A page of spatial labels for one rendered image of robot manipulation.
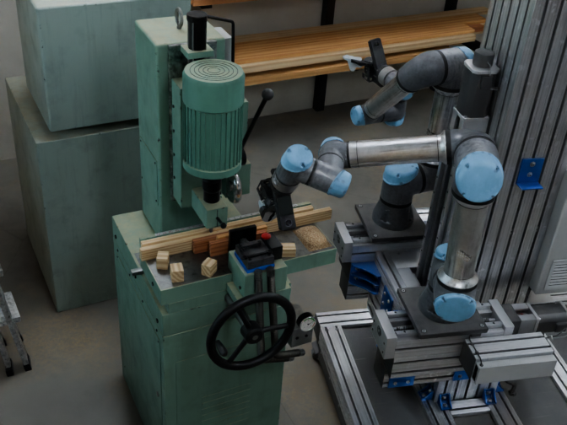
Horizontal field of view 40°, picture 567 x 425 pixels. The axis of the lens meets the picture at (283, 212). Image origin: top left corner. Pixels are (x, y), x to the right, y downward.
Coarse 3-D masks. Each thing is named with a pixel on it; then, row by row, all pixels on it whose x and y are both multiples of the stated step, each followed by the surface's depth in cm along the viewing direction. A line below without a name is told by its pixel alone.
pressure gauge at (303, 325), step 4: (308, 312) 257; (300, 316) 256; (304, 316) 255; (308, 316) 255; (312, 316) 256; (296, 320) 257; (300, 320) 255; (304, 320) 255; (308, 320) 256; (312, 320) 257; (300, 324) 255; (304, 324) 256; (312, 324) 258; (300, 328) 256; (304, 328) 257; (308, 328) 258; (312, 328) 258
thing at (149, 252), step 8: (320, 208) 264; (328, 208) 264; (296, 216) 259; (304, 216) 260; (312, 216) 261; (320, 216) 263; (328, 216) 265; (248, 224) 253; (256, 224) 253; (272, 224) 255; (296, 224) 260; (304, 224) 262; (176, 240) 243; (184, 240) 243; (144, 248) 239; (152, 248) 239; (160, 248) 240; (168, 248) 241; (176, 248) 243; (184, 248) 244; (144, 256) 239; (152, 256) 240
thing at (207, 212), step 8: (192, 192) 244; (200, 192) 243; (192, 200) 246; (200, 200) 240; (200, 208) 240; (208, 208) 236; (216, 208) 236; (224, 208) 238; (200, 216) 242; (208, 216) 236; (216, 216) 238; (224, 216) 239; (208, 224) 238; (216, 224) 239
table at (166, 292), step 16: (288, 240) 254; (176, 256) 243; (192, 256) 243; (208, 256) 244; (224, 256) 244; (304, 256) 248; (320, 256) 251; (144, 272) 243; (160, 272) 236; (192, 272) 237; (224, 272) 238; (288, 272) 248; (160, 288) 229; (176, 288) 231; (192, 288) 234; (208, 288) 237; (224, 288) 240; (288, 288) 238; (160, 304) 232
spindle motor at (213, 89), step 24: (192, 72) 214; (216, 72) 215; (240, 72) 216; (192, 96) 212; (216, 96) 211; (240, 96) 216; (192, 120) 217; (216, 120) 215; (240, 120) 221; (192, 144) 222; (216, 144) 220; (240, 144) 228; (192, 168) 225; (216, 168) 224
